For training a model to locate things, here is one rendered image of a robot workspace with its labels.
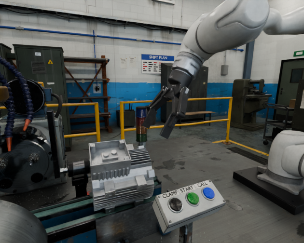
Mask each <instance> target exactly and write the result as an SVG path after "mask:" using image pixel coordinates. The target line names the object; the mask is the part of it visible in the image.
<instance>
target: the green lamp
mask: <svg viewBox="0 0 304 243"><path fill-rule="evenodd" d="M136 140H137V141H139V142H144V141H147V133H146V134H137V133H136Z"/></svg>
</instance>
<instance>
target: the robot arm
mask: <svg viewBox="0 0 304 243"><path fill-rule="evenodd" d="M262 31H264V33H265V34H267V35H299V34H304V6H302V7H299V8H297V9H295V10H293V11H291V12H289V13H286V14H284V15H281V14H280V12H279V11H278V10H276V9H274V8H270V6H269V3H268V0H226V1H224V2H223V3H222V4H220V5H219V6H218V7H216V8H215V9H214V10H213V11H212V12H210V13H205V14H203V15H201V16H199V17H198V18H197V19H196V20H195V21H194V22H193V23H192V25H191V26H190V28H189V29H188V31H187V33H186V35H185V37H184V39H183V41H182V43H181V46H180V51H179V54H178V55H177V58H176V60H175V62H174V64H173V65H172V72H171V74H170V76H169V78H168V82H169V86H168V87H165V86H163V87H162V89H161V91H160V92H159V93H158V95H157V96H156V97H155V98H154V100H153V101H152V102H151V103H150V104H149V107H150V110H149V112H148V114H147V116H146V118H145V120H144V122H143V124H142V126H144V127H146V128H148V129H149V128H150V126H151V124H152V122H153V120H154V118H155V116H156V114H157V110H158V109H159V108H160V107H161V106H162V105H163V104H164V103H165V102H167V101H169V100H172V113H171V114H170V115H169V117H168V119H167V121H166V122H165V124H164V126H163V128H162V130H161V132H160V134H159V135H160V136H162V137H164V138H166V139H168V138H169V136H170V134H171V132H172V130H173V128H174V126H175V124H176V122H177V120H178V119H180V118H184V117H185V114H186V108H187V101H188V96H189V93H190V90H189V89H188V88H189V86H190V84H191V82H192V80H194V79H195V78H196V76H197V74H198V72H199V70H200V69H201V67H202V65H203V63H204V62H205V61H206V60H208V59H209V58H210V57H212V56H213V55H214V54H215V53H218V52H223V51H226V50H232V49H235V48H237V47H239V46H242V45H244V44H246V43H249V42H252V41H254V40H255V39H256V38H258V36H259V35H260V33H261V32H262ZM181 112H182V113H181ZM257 170H258V171H259V172H261V173H262V174H261V175H258V176H257V178H258V179H260V180H263V181H265V182H268V183H270V184H272V185H275V186H277V187H279V188H281V189H284V190H286V191H288V192H290V193H291V194H294V195H298V194H299V192H300V191H301V190H303V189H304V132H300V131H291V130H284V131H281V132H280V133H279V134H277V136H276V137H275V138H274V140H273V142H272V144H271V147H270V151H269V156H268V166H267V168H266V167H262V166H258V167H257Z"/></svg>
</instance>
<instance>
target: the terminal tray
mask: <svg viewBox="0 0 304 243"><path fill-rule="evenodd" d="M121 141H123V143H121ZM92 144H94V145H93V146H91V145H92ZM88 145H89V157H90V168H91V178H92V180H96V179H99V181H100V180H101V179H102V180H105V178H106V179H107V180H108V179H109V178H111V179H112V178H113V177H114V178H116V177H117V176H118V177H121V176H122V177H124V175H126V176H128V174H130V168H131V157H130V154H129V151H128V148H127V145H126V142H125V140H124V139H122V140H113V141H104V142H95V143H88ZM126 157H128V159H126ZM93 162H96V163H93Z"/></svg>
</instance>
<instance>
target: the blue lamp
mask: <svg viewBox="0 0 304 243"><path fill-rule="evenodd" d="M146 116H147V109H136V117H138V118H145V117H146Z"/></svg>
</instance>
